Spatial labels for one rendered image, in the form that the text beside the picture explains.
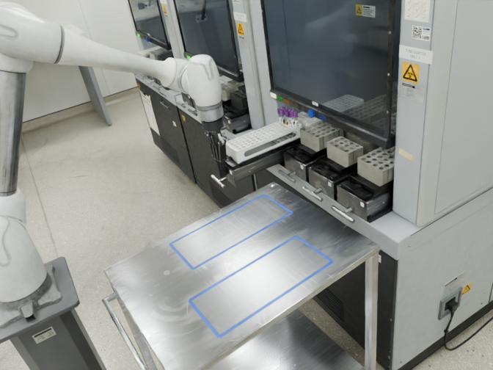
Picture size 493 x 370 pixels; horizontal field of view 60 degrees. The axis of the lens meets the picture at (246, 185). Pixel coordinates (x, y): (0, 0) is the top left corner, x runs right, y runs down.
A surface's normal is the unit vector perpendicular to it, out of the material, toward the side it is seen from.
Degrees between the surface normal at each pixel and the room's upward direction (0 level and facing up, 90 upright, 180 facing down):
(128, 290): 0
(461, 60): 90
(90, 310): 0
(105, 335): 0
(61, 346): 90
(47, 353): 90
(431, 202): 90
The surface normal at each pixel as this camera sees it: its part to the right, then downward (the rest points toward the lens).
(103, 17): 0.50, 0.40
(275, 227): -0.14, -0.83
